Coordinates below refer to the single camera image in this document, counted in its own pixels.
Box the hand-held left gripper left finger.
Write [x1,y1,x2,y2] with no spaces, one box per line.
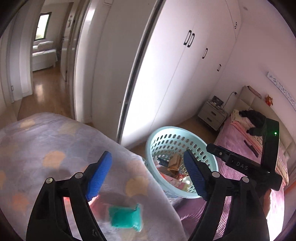
[26,151,113,241]

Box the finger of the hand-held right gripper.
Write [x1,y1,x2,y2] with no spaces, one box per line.
[206,143,234,164]

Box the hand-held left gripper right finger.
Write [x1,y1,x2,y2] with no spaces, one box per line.
[183,149,271,241]

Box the brown printed paper bag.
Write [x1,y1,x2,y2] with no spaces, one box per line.
[168,154,185,173]

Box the light teal perforated basket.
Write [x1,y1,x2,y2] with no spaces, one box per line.
[146,126,219,200]

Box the black remote control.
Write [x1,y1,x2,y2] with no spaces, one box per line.
[244,140,259,157]

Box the white two-drawer nightstand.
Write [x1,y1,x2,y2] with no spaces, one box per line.
[198,101,228,131]

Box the black garment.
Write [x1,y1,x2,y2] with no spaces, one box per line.
[239,110,266,136]

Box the small black bedside device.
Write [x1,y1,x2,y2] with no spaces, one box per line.
[211,95,224,107]

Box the grey shell-patterned blanket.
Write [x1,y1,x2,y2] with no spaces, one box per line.
[0,112,188,241]

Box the beige padded headboard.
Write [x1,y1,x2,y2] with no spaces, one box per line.
[238,86,292,160]

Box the red patterned pouch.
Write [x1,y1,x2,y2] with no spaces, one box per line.
[247,86,263,99]

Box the white wardrobe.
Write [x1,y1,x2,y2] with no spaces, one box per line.
[121,0,242,149]

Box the white sliding door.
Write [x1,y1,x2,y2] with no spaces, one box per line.
[74,0,162,139]

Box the white interior door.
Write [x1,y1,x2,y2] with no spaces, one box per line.
[60,9,77,81]

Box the white sofa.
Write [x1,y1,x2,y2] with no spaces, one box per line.
[32,41,58,72]

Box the dark framed window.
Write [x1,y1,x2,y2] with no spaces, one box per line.
[36,13,50,41]

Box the black charger cable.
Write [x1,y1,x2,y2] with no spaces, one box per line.
[222,92,237,112]

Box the white wall sign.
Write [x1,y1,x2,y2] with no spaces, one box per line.
[266,71,296,105]

